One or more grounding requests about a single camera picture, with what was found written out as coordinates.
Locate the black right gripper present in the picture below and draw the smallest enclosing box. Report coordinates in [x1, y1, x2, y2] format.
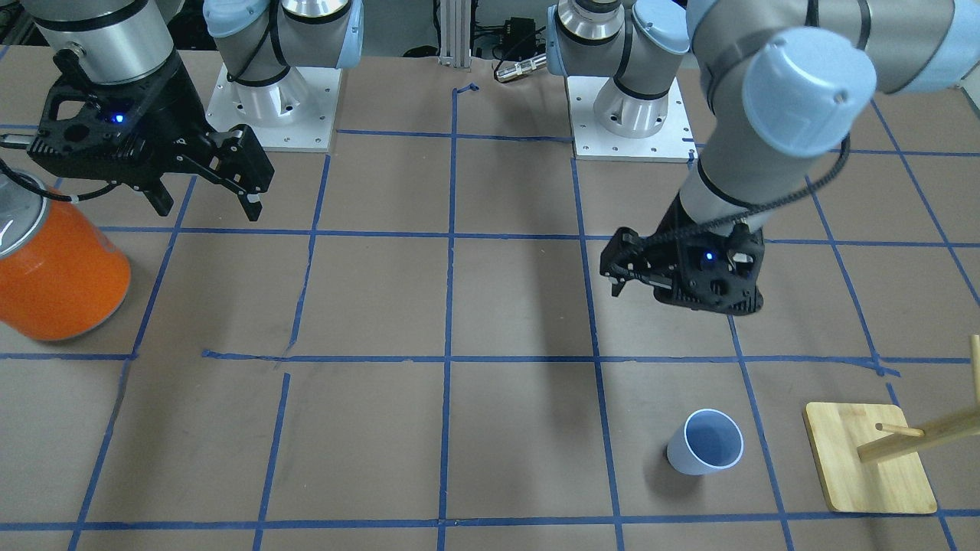
[27, 50, 274, 222]

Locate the light blue plastic cup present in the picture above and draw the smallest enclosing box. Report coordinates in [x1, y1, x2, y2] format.
[666, 409, 745, 477]

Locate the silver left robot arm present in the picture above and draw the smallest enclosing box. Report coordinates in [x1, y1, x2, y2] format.
[546, 1, 978, 316]

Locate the aluminium frame post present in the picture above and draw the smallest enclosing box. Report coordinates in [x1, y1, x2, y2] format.
[436, 0, 473, 72]

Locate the wooden mug tree stand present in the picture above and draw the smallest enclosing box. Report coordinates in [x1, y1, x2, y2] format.
[802, 334, 980, 514]

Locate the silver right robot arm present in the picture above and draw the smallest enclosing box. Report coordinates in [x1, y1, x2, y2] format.
[23, 1, 364, 222]

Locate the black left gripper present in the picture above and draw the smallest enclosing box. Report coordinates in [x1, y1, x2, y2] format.
[599, 197, 764, 316]

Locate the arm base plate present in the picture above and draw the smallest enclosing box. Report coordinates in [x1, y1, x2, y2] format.
[566, 77, 697, 163]
[206, 66, 345, 153]

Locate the orange can-shaped container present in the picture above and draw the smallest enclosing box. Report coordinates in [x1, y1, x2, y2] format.
[1, 175, 132, 341]

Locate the metal connector plug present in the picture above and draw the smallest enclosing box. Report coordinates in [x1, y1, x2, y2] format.
[494, 54, 548, 83]

